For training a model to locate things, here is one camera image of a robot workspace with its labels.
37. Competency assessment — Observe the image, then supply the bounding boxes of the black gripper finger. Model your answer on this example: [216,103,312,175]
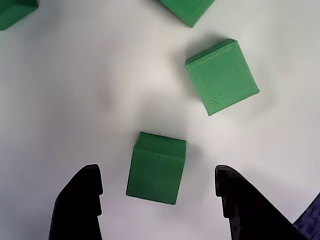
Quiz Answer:
[48,163,104,240]
[214,164,308,240]

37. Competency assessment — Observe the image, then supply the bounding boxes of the green cube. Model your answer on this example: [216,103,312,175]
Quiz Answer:
[125,131,188,206]
[184,38,260,117]
[0,0,39,31]
[157,0,216,28]

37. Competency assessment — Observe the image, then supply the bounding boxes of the white round plate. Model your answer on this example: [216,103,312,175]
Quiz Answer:
[0,0,320,240]

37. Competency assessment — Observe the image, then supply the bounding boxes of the blue woven tablecloth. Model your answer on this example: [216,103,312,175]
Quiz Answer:
[291,191,320,240]

